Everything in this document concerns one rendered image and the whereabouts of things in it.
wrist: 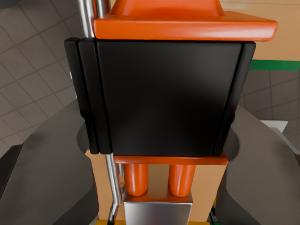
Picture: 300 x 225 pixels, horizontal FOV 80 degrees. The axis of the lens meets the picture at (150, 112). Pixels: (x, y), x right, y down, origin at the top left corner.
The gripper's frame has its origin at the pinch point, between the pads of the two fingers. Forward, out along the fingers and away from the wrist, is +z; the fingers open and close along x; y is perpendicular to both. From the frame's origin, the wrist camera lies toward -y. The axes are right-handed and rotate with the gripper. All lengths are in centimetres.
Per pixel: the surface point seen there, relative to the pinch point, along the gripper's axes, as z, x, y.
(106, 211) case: 24, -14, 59
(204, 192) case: 25, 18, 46
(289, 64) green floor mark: 120, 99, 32
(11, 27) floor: 119, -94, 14
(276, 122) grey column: 118, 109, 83
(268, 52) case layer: 65, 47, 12
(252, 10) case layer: 65, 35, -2
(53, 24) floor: 119, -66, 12
